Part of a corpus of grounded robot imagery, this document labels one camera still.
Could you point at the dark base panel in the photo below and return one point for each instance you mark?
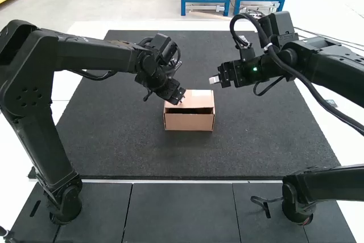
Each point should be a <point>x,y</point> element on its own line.
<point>99,211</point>
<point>256,228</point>
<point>182,214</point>

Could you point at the black mat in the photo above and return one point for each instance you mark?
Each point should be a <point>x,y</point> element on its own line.
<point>113,140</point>

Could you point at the cardboard box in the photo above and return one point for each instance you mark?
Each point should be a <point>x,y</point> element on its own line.
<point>187,122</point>

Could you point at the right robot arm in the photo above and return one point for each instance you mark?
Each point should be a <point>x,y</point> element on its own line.
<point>327,63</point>

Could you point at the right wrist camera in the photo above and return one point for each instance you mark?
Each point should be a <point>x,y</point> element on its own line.
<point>247,53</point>

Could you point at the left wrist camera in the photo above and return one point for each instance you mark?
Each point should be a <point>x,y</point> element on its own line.
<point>174,65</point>

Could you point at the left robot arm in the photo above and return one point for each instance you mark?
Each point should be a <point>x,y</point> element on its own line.
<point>85,52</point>

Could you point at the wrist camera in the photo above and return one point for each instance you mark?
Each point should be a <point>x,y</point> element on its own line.
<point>247,53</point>
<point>174,65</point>

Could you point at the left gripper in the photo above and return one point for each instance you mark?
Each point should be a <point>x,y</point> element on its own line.
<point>170,92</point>

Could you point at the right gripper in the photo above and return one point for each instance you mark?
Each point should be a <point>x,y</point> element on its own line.
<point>231,73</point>

